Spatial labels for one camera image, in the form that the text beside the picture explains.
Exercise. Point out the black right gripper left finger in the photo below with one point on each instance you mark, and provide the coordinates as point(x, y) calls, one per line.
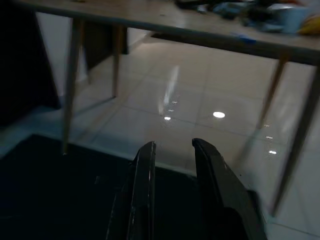
point(142, 190)

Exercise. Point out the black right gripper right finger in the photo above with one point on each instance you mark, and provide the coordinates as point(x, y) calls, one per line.
point(220, 190)

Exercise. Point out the black floor mat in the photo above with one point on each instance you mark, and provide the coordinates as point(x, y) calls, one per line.
point(62, 195)

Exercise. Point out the dark brown wooden desk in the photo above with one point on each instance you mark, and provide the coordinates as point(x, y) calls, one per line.
point(100, 42)

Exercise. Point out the blue tape strip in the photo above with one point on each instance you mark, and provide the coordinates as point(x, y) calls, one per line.
point(246, 38)

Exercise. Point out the light wooden table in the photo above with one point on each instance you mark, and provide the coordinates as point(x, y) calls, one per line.
point(140, 17)

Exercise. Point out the dark clutter pile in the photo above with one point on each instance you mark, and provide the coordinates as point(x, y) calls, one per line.
point(237, 11)

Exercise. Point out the white round bucket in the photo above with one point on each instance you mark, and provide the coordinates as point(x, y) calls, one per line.
point(295, 20)

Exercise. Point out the yellow bag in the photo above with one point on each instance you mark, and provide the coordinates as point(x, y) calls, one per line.
point(311, 25)

